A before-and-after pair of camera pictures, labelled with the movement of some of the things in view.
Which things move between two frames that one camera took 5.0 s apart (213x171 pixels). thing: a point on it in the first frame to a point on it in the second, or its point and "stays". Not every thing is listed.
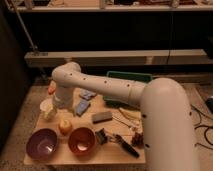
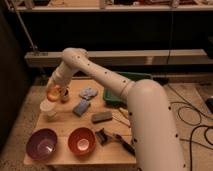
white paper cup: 48,109 stays
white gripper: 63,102 to 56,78
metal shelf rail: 127,57 stays
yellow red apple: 65,127 to 53,94
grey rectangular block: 102,117 stays
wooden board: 89,133 stays
